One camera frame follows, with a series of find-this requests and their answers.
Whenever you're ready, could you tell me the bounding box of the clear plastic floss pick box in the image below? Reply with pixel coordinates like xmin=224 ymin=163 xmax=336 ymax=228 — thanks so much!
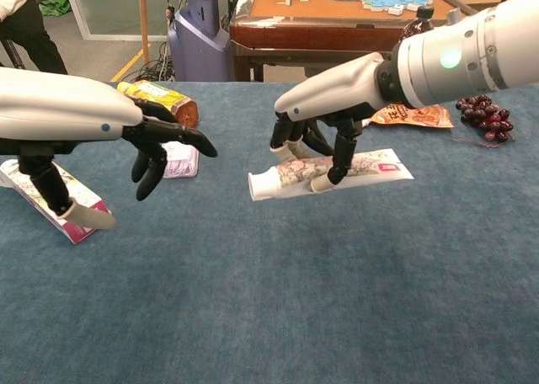
xmin=162 ymin=141 xmax=200 ymax=179

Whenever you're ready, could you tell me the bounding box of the green bag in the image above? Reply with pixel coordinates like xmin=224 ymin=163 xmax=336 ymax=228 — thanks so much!
xmin=38 ymin=0 xmax=72 ymax=17

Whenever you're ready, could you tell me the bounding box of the blue plastic machine base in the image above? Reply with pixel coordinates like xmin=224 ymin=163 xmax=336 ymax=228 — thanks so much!
xmin=167 ymin=0 xmax=232 ymax=83

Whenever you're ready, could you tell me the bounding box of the dark labeled sauce bottle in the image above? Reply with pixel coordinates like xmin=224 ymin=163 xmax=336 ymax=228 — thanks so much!
xmin=399 ymin=5 xmax=435 ymax=42

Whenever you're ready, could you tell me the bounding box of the floral white toothpaste tube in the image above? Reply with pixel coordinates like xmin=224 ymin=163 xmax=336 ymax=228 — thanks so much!
xmin=247 ymin=147 xmax=415 ymax=202

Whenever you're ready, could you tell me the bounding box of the pink floral carton box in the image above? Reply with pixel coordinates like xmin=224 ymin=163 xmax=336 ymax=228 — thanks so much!
xmin=0 ymin=158 xmax=113 ymax=246

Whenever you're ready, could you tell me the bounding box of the brown mahjong table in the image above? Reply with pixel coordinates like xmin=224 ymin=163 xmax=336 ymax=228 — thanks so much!
xmin=229 ymin=0 xmax=503 ymax=83

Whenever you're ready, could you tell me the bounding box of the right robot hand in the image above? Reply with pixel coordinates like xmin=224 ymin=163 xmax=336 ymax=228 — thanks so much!
xmin=269 ymin=51 xmax=392 ymax=192

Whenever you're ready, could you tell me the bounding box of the person in black trousers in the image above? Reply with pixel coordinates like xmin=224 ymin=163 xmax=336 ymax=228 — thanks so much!
xmin=0 ymin=0 xmax=68 ymax=76

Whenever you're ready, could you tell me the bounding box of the metal stool frame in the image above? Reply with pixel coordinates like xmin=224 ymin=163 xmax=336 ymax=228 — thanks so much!
xmin=0 ymin=38 xmax=26 ymax=70

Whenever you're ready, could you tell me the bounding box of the teal blue carpeted table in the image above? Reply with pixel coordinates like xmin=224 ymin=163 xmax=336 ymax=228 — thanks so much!
xmin=0 ymin=79 xmax=539 ymax=384

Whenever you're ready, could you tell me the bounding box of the floor cable bundle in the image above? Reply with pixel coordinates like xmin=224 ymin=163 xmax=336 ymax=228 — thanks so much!
xmin=121 ymin=42 xmax=176 ymax=83

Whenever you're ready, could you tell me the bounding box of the wooden pole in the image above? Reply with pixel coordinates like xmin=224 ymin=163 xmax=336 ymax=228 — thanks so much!
xmin=137 ymin=0 xmax=151 ymax=67

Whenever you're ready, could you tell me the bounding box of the yellow label tea bottle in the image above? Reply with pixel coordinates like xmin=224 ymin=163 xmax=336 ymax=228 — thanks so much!
xmin=116 ymin=80 xmax=200 ymax=129

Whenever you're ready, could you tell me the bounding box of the dark red grape bunch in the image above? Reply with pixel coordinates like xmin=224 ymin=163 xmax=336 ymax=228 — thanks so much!
xmin=452 ymin=93 xmax=515 ymax=149

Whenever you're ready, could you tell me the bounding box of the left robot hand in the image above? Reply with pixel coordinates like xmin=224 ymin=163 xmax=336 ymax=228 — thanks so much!
xmin=0 ymin=67 xmax=219 ymax=231

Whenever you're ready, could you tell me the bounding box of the orange spout pouch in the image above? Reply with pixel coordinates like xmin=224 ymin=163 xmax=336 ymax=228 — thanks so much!
xmin=365 ymin=103 xmax=455 ymax=129

